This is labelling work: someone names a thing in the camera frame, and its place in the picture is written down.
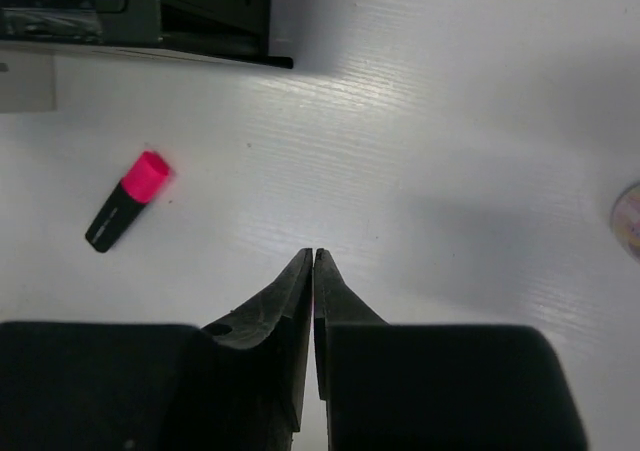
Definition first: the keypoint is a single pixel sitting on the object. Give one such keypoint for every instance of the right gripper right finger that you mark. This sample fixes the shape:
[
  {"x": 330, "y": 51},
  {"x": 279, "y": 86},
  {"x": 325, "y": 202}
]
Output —
[{"x": 437, "y": 386}]

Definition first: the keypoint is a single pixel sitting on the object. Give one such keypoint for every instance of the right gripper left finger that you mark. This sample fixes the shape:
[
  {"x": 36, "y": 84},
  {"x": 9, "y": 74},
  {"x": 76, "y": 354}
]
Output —
[{"x": 235, "y": 384}]

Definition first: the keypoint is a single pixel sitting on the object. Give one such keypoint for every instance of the pink highlighter marker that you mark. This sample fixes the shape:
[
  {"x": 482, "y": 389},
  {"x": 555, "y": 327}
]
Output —
[{"x": 138, "y": 187}]

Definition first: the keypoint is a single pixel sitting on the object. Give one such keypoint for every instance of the pink capped bottle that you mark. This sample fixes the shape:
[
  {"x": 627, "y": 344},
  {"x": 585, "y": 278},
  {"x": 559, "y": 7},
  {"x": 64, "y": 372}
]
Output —
[{"x": 624, "y": 221}]

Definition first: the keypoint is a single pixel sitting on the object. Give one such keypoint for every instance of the black slotted container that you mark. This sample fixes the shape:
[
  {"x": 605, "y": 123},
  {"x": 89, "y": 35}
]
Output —
[{"x": 186, "y": 30}]

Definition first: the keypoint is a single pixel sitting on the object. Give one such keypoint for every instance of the white slotted container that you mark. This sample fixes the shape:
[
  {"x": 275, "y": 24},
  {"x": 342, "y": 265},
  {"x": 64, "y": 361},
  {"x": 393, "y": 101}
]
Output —
[{"x": 27, "y": 82}]

